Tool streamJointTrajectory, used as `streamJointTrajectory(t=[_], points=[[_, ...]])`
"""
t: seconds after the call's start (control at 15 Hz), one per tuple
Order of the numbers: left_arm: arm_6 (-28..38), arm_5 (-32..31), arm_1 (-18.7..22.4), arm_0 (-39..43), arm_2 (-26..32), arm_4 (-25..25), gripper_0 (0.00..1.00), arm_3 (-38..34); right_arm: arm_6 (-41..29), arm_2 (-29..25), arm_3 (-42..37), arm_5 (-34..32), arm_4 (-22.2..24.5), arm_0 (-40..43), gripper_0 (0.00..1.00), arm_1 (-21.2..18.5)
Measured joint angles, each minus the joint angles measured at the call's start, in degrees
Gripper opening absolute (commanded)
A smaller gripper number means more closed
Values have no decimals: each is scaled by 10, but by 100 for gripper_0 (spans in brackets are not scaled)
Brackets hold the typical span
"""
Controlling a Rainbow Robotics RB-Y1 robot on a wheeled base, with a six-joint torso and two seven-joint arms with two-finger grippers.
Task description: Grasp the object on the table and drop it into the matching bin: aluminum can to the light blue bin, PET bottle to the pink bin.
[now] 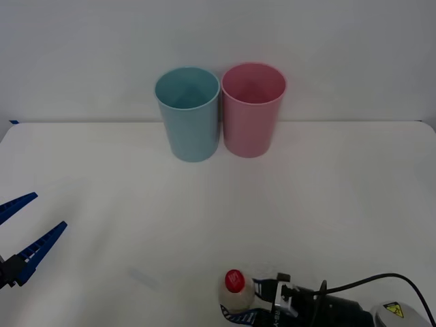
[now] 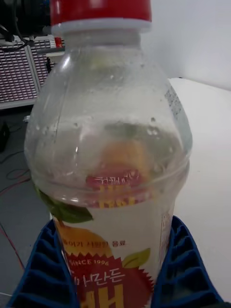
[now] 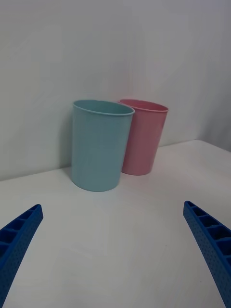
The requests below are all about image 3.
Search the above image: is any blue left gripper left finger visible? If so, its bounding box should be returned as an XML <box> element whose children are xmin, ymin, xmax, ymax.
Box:
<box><xmin>0</xmin><ymin>204</ymin><xmax>44</xmax><ymax>308</ymax></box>

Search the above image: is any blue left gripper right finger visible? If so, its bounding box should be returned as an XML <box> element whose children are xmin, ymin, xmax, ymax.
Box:
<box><xmin>183</xmin><ymin>200</ymin><xmax>231</xmax><ymax>308</ymax></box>

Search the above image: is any pink plastic bin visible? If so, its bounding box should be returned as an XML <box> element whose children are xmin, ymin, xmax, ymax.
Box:
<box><xmin>118</xmin><ymin>98</ymin><xmax>169</xmax><ymax>176</ymax></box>

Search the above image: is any pale blue plastic bin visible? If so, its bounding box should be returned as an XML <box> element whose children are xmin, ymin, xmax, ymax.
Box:
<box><xmin>71</xmin><ymin>100</ymin><xmax>135</xmax><ymax>193</ymax></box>

